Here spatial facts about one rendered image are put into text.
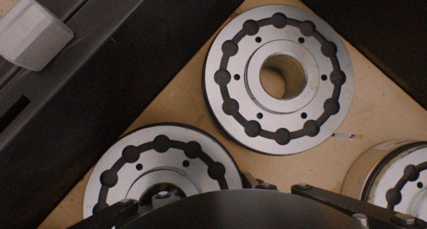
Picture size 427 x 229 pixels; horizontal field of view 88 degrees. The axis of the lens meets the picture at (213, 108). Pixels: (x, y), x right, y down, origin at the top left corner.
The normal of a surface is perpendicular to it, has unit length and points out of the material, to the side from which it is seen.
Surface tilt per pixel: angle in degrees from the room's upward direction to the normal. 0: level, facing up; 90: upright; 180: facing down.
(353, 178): 90
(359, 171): 90
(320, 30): 0
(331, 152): 0
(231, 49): 0
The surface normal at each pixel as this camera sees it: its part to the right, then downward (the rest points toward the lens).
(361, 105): 0.04, -0.07
